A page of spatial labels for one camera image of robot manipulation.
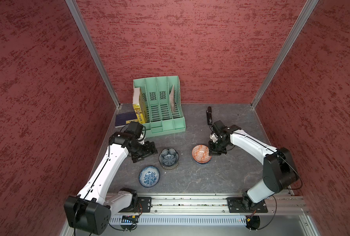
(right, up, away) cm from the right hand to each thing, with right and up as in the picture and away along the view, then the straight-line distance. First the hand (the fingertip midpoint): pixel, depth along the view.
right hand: (210, 155), depth 85 cm
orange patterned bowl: (-5, 0, +3) cm, 6 cm away
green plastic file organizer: (-33, +36, +33) cm, 59 cm away
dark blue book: (-63, +21, +25) cm, 71 cm away
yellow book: (-44, +26, +4) cm, 51 cm away
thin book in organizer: (-23, +36, +20) cm, 47 cm away
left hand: (-33, +2, -10) cm, 35 cm away
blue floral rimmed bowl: (-36, -12, -2) cm, 38 cm away
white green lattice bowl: (-23, -5, -6) cm, 24 cm away
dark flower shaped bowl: (-25, -1, +1) cm, 25 cm away
